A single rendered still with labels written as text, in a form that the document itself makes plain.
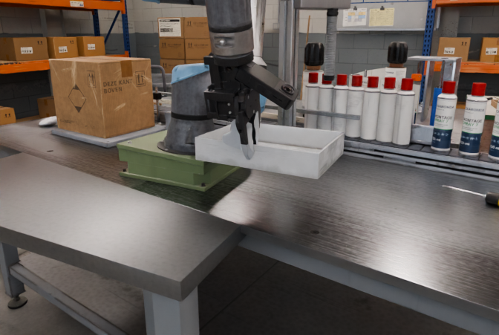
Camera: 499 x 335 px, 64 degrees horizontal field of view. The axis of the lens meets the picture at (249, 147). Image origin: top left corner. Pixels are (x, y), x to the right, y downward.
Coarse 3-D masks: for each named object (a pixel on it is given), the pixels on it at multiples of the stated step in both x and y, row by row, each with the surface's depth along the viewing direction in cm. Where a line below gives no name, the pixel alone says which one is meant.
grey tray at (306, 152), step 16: (224, 128) 94; (272, 128) 97; (288, 128) 95; (304, 128) 94; (208, 144) 83; (224, 144) 81; (272, 144) 97; (288, 144) 96; (304, 144) 94; (320, 144) 93; (336, 144) 84; (208, 160) 84; (224, 160) 82; (240, 160) 80; (256, 160) 79; (272, 160) 77; (288, 160) 76; (304, 160) 74; (320, 160) 74; (304, 176) 75
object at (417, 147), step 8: (232, 120) 158; (376, 144) 125; (384, 144) 125; (392, 144) 125; (416, 144) 125; (424, 144) 125; (432, 152) 116; (440, 152) 116; (448, 152) 116; (456, 152) 116; (480, 160) 109; (488, 160) 109
